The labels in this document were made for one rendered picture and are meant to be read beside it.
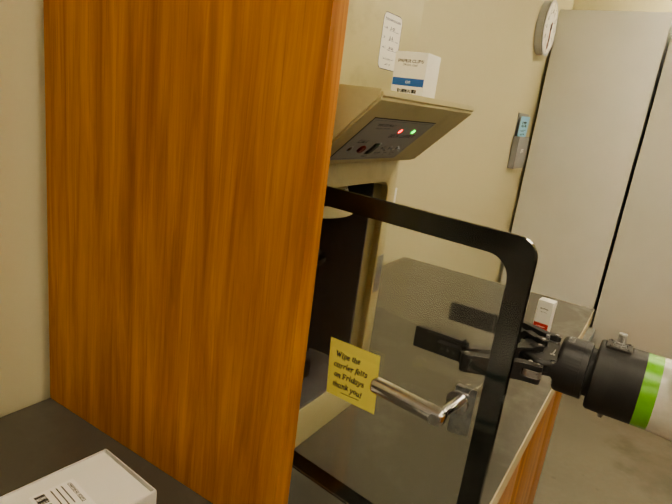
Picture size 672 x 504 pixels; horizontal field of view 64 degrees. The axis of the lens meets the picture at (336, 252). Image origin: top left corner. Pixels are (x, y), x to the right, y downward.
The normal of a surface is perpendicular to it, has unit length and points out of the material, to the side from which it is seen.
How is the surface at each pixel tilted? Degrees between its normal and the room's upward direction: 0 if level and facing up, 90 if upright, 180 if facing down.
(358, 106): 90
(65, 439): 0
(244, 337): 90
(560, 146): 90
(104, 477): 0
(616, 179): 90
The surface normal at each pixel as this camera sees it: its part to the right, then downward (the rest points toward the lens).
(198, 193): -0.53, 0.16
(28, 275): 0.84, 0.25
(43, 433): 0.13, -0.96
